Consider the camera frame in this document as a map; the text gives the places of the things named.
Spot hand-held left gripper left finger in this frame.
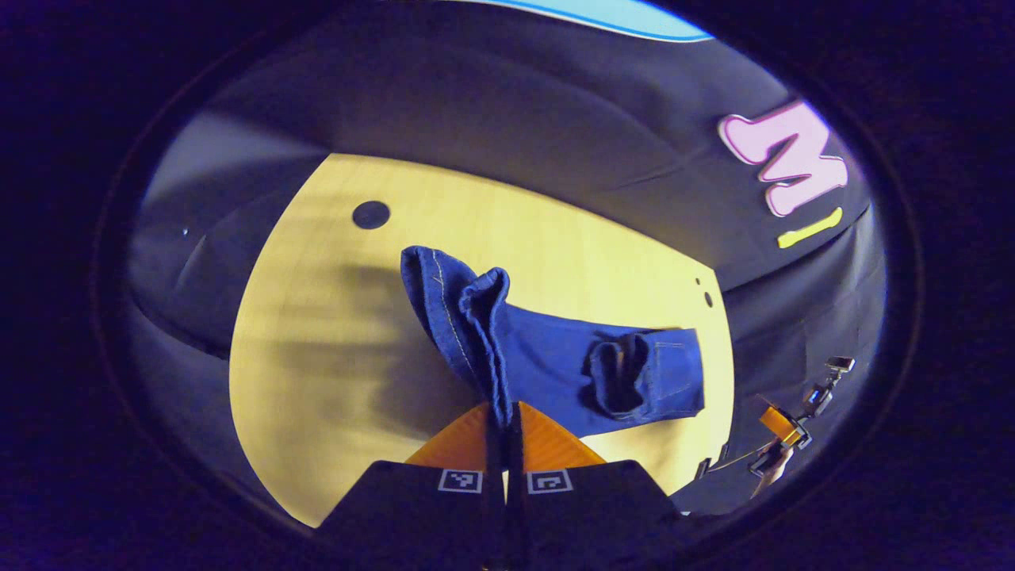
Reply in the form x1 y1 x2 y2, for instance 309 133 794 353
316 402 508 569

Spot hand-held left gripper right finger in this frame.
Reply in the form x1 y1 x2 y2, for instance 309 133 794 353
507 400 692 569

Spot blue jeans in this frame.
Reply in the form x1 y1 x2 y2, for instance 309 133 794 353
400 244 707 439

